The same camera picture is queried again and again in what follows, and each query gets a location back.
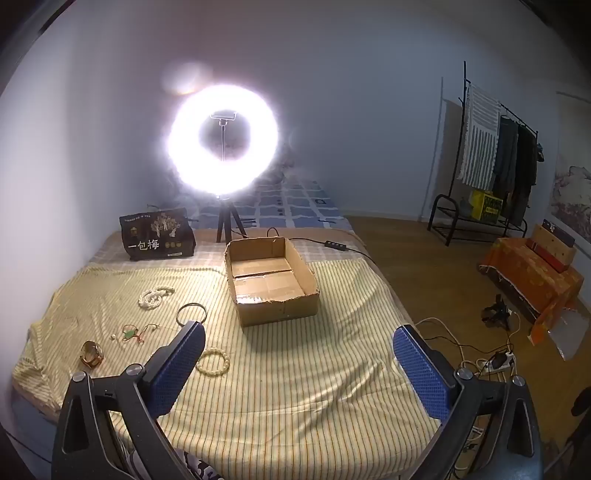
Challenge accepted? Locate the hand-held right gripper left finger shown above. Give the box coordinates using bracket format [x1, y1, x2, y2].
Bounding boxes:
[52, 320, 207, 480]

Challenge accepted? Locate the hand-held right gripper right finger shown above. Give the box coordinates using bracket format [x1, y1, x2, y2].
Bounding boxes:
[392, 324, 546, 480]

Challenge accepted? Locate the pale bead bracelet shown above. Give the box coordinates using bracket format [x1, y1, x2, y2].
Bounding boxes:
[196, 349, 230, 376]

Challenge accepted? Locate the thin dark bangle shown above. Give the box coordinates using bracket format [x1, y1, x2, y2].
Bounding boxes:
[176, 302, 208, 326]

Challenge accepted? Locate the red cord pendant necklace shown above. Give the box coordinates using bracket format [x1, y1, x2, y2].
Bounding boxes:
[121, 323, 162, 344]

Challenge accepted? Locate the white pearl necklace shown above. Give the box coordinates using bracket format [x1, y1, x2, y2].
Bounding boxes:
[138, 286, 176, 311]

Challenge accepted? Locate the gold wristwatch with red strap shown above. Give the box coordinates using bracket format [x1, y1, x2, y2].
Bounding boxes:
[80, 340, 105, 368]

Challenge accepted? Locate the white power strip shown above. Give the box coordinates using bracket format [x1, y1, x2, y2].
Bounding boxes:
[478, 353, 515, 372]

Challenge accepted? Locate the black device on floor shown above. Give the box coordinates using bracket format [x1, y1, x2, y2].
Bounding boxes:
[481, 295, 511, 328]

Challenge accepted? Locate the black white patterned cloth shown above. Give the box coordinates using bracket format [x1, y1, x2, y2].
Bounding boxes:
[134, 450, 227, 480]

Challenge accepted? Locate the yellow striped cloth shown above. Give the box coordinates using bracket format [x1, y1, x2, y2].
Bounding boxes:
[13, 257, 444, 480]

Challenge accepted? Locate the black printed snack bag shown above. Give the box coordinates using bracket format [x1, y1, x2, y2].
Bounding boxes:
[119, 208, 197, 262]

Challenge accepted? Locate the black tripod stand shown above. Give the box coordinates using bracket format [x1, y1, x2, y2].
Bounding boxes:
[215, 196, 247, 244]

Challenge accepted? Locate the silver foil sheet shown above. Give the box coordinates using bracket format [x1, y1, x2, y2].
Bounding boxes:
[547, 309, 591, 361]

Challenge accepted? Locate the red flat box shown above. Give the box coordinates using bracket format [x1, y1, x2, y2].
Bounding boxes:
[529, 240, 571, 273]

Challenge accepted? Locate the yellow plastic crate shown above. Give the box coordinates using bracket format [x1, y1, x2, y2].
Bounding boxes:
[468, 189, 504, 224]

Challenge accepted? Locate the blue patterned quilt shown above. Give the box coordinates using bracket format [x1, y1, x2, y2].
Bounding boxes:
[194, 178, 356, 232]

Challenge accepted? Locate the black hanging garment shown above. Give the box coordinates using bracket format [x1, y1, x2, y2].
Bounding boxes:
[510, 124, 546, 222]

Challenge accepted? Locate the dark green hanging garment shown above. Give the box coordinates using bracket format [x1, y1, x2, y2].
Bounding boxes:
[492, 115, 520, 195]

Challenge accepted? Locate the black clothes rack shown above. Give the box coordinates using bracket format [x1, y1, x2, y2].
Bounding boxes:
[427, 60, 541, 247]

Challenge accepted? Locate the white striped towel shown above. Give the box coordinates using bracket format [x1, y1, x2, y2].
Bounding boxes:
[455, 83, 502, 190]

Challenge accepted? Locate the white cable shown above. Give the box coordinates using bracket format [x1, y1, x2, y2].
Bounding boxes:
[416, 318, 481, 365]

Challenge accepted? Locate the black power cable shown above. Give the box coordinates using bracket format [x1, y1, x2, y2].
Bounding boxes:
[265, 227, 375, 259]

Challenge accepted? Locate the round ring light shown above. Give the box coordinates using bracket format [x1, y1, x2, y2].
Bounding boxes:
[161, 78, 282, 200]

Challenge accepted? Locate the wall poster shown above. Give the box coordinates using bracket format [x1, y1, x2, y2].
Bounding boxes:
[549, 90, 591, 232]

